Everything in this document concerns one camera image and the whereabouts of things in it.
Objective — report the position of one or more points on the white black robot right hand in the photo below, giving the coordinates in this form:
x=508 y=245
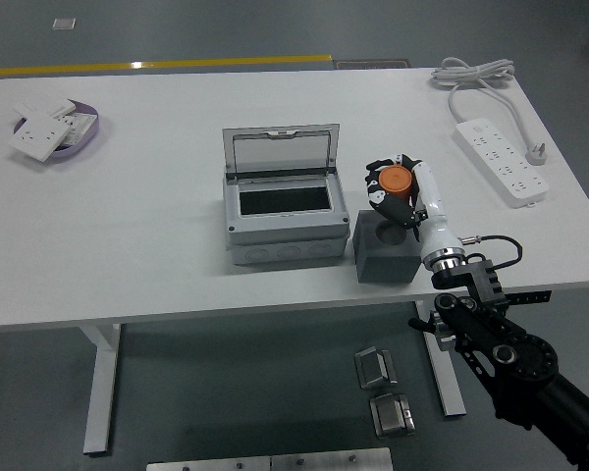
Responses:
x=434 y=216

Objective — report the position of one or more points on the large metal bracket block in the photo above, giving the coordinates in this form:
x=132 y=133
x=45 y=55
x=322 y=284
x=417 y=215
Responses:
x=391 y=416

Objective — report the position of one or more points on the wide metal base plate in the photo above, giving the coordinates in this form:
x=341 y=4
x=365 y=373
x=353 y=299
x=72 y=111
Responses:
x=331 y=460

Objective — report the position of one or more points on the small grey floor plate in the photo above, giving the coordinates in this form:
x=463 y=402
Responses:
x=64 y=23

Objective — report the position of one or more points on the purple oval tray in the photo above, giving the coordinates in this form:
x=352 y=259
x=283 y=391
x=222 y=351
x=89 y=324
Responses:
x=91 y=109

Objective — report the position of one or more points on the white switch panel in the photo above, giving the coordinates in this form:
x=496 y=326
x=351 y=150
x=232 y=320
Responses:
x=44 y=105

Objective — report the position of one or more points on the large white socket panel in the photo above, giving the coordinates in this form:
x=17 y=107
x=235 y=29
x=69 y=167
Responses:
x=39 y=136

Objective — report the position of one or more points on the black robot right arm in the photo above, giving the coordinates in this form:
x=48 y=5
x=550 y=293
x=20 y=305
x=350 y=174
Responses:
x=515 y=353

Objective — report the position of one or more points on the white table leg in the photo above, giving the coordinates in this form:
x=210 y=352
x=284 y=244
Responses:
x=446 y=382
x=100 y=382

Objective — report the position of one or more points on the grey junction box with lid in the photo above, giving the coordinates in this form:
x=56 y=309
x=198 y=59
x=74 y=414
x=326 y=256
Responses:
x=284 y=233

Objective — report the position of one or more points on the small metal bracket block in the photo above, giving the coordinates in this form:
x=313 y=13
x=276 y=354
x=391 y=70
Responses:
x=373 y=367

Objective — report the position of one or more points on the orange cylinder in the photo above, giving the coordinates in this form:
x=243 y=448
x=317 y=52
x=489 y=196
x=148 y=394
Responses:
x=395 y=180

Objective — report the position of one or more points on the white printed socket panel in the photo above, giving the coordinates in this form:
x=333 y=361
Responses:
x=81 y=126

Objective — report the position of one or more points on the grey cube with round hole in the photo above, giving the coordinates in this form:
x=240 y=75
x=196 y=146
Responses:
x=385 y=265

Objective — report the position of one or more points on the narrow metal base plate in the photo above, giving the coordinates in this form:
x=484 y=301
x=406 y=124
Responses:
x=211 y=464

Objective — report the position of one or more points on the white power strip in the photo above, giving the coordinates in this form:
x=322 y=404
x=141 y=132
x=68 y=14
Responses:
x=503 y=164

